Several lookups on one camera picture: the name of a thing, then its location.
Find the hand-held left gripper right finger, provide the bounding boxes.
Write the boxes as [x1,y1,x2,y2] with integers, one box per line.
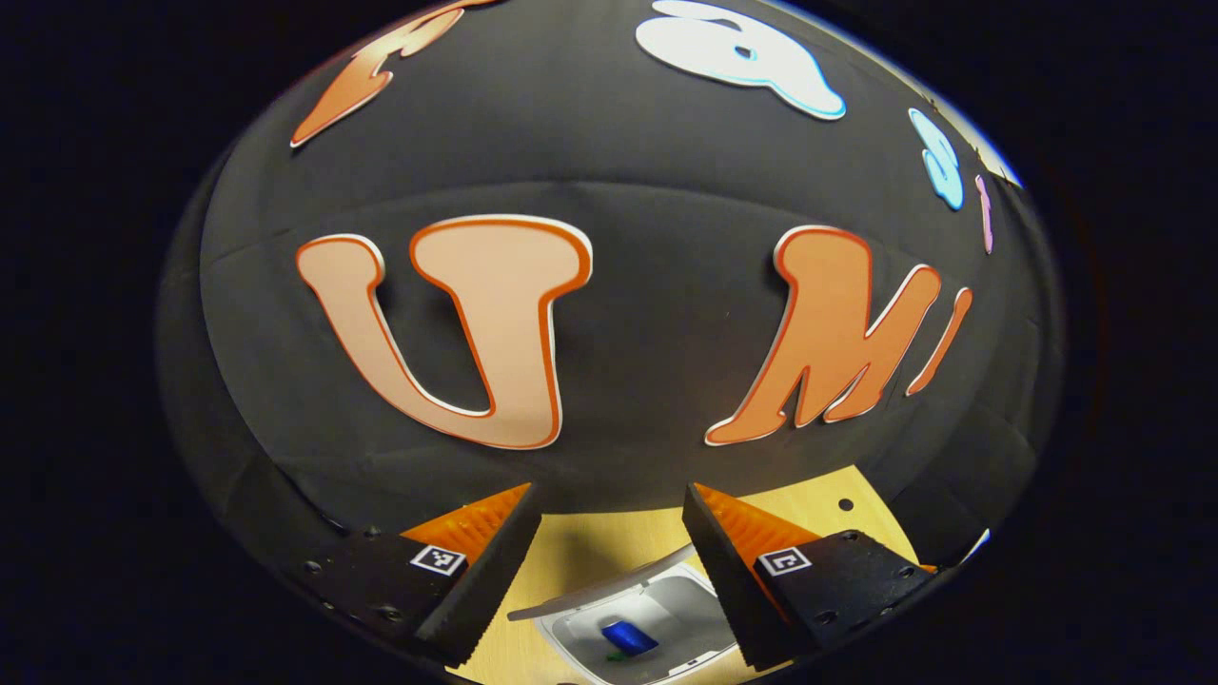
[681,480,940,673]

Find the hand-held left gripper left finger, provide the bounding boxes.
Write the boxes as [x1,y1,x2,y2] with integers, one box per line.
[284,480,544,668]

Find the white desktop garbage bin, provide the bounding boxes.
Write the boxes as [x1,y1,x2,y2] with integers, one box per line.
[507,544,739,685]

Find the wooden desktop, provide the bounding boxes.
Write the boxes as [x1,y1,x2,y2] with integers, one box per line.
[447,464,920,685]

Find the black backdrop cloth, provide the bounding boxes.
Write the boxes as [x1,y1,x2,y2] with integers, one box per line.
[157,0,1065,610]

